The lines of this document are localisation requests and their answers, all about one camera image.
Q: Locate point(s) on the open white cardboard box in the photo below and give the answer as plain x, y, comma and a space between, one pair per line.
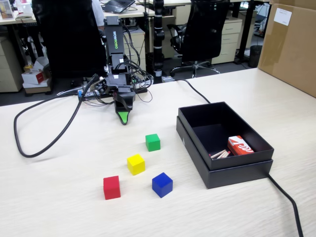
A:
39, 63

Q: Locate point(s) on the black waste bin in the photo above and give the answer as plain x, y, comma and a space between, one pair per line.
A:
255, 56

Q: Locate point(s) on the yellow cube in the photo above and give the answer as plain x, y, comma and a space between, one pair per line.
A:
135, 165

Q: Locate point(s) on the black mesh office chair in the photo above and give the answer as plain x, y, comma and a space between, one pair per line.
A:
205, 32

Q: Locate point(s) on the black laptop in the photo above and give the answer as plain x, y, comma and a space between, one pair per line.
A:
118, 5

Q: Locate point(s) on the person in white shirt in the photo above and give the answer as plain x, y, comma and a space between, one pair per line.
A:
97, 12

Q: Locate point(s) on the black box lid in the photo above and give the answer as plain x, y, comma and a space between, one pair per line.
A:
234, 176

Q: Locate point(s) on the green cube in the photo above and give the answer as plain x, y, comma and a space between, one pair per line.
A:
153, 143

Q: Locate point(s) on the blue cube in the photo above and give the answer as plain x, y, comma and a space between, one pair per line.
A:
161, 185

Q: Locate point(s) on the white red cardboard box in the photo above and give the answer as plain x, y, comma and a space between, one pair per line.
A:
32, 77

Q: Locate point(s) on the black open box tray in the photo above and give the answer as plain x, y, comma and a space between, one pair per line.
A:
222, 113

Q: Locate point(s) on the wooden match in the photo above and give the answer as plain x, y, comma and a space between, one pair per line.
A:
222, 155
218, 153
225, 155

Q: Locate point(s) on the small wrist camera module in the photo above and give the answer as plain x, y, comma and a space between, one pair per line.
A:
98, 85

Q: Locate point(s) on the red cube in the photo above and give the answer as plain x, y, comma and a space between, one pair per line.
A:
111, 187

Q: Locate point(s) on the white shipping label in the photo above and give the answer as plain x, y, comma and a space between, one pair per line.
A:
282, 16

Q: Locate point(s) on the clear desk photo stand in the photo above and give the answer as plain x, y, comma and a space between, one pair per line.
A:
6, 10

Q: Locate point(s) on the beige desk with black legs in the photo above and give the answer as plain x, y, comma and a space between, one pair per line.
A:
247, 29

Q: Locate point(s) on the black solid-back office chair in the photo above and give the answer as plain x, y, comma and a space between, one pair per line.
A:
69, 37

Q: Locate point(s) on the motor controller circuit board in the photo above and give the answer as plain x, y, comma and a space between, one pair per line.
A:
80, 93

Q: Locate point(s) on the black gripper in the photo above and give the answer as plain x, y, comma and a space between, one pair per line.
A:
118, 80

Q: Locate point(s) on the orange white matchbox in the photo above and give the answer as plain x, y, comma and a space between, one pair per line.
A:
240, 145

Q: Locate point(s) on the beige office desk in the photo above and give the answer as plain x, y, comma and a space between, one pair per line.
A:
138, 12
7, 21

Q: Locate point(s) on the large cardboard box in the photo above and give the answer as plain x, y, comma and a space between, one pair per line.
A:
288, 54

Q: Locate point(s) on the black segmented stand pole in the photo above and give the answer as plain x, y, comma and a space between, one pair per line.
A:
158, 49

